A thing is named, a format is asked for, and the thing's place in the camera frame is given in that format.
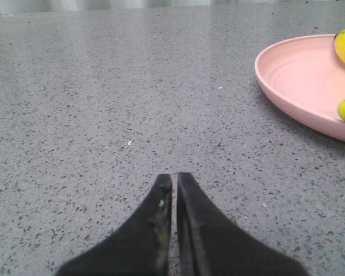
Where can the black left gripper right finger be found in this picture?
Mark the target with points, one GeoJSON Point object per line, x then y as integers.
{"type": "Point", "coordinates": [211, 244]}

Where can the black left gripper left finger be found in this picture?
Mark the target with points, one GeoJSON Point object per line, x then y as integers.
{"type": "Point", "coordinates": [139, 247]}

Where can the pink plate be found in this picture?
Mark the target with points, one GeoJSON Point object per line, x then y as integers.
{"type": "Point", "coordinates": [305, 79]}

